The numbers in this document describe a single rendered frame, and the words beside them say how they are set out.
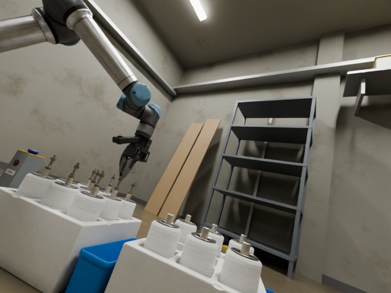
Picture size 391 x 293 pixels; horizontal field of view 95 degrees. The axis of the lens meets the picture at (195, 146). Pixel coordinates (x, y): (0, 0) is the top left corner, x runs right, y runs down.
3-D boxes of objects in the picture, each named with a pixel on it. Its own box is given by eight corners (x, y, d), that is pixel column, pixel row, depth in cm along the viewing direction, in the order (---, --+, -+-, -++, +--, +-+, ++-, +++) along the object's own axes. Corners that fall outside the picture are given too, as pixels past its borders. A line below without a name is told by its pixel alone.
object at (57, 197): (33, 245, 54) (64, 187, 60) (13, 233, 57) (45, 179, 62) (61, 241, 63) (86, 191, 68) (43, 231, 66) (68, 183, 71)
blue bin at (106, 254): (87, 317, 44) (109, 264, 47) (56, 296, 47) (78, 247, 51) (144, 279, 71) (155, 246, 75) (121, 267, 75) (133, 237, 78)
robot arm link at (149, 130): (147, 123, 79) (134, 122, 84) (143, 132, 78) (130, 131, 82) (157, 131, 85) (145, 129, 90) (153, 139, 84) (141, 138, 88)
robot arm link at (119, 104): (126, 86, 74) (150, 100, 79) (121, 95, 83) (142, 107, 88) (118, 102, 71) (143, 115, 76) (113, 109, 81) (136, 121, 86)
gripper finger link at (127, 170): (134, 182, 78) (142, 162, 81) (124, 178, 73) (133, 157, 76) (130, 181, 79) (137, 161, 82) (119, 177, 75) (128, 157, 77)
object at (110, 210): (89, 252, 62) (112, 200, 67) (71, 241, 66) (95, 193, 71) (109, 249, 71) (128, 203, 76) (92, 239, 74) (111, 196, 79)
